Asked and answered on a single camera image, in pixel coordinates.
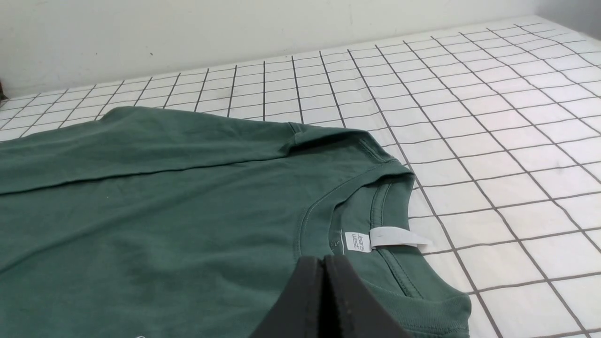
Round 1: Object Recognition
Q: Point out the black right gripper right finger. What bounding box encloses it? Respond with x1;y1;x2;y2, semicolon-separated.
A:
324;255;412;338

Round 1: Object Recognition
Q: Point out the green long sleeve shirt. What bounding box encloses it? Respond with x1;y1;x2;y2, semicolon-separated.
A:
1;107;471;338

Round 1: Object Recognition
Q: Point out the white black grid tablecloth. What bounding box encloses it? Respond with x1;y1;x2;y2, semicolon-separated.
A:
1;17;601;338

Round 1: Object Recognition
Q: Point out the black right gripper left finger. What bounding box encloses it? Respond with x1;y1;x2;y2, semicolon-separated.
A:
251;256;324;338

